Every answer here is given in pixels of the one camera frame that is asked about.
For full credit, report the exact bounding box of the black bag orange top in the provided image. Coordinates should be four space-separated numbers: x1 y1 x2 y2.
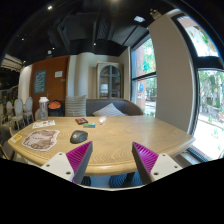
48 101 63 117

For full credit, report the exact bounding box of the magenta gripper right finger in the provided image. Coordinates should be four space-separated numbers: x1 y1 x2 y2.
131 141 184 185

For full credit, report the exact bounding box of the dark grey computer mouse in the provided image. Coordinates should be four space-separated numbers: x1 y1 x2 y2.
70 130 88 144

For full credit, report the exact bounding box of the white striped pillow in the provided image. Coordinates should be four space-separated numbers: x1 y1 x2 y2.
93 103 124 117

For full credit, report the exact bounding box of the clear plastic shaker bottle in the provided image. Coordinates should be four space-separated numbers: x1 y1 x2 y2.
39 97 49 121

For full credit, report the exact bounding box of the striped grey cushion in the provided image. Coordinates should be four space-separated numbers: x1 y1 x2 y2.
65 96 86 117

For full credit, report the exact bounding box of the small teal green pack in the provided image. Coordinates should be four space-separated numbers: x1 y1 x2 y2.
83 123 95 128

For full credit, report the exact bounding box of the grey upholstered sofa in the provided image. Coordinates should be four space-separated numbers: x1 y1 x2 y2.
86 99 143 116

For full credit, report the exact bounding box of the white pink small object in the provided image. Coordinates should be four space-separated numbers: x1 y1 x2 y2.
99 116 107 125

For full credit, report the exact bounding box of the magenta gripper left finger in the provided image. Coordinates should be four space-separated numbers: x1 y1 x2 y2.
41 140 94 185

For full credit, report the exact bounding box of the white dining chair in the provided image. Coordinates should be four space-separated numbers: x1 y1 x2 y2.
12 99 25 130
24 97 34 124

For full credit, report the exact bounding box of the irregular brown mouse pad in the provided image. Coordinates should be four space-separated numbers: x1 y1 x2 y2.
22 129 59 152

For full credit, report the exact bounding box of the yellow sticker card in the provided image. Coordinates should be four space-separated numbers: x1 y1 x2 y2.
10 134 22 143

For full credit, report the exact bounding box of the printed paper leaflet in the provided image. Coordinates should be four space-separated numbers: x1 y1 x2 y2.
32 120 55 129

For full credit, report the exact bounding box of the arched wooden glass cabinet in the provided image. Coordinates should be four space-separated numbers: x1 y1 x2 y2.
96 62 123 99

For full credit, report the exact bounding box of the white wall notice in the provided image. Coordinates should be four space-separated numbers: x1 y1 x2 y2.
55 71 63 78

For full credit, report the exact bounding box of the blue wall poster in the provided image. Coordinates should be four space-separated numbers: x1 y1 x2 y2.
34 70 46 94

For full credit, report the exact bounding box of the black red small box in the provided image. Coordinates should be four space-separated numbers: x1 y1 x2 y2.
75 118 88 125

